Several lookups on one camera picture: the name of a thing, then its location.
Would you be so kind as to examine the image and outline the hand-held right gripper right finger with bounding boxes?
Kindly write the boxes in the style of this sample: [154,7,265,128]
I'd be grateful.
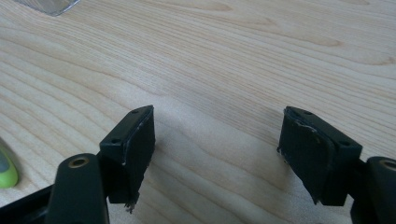
[276,105,363,207]

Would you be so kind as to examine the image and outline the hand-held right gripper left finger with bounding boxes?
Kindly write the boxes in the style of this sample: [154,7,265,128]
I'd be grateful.
[99,105,156,215]

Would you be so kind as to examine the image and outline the green-handled knife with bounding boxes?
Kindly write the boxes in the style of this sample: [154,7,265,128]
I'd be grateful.
[0,145,19,189]

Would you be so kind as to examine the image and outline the clear plastic tray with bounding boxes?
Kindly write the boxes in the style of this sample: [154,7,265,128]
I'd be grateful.
[13,0,82,17]

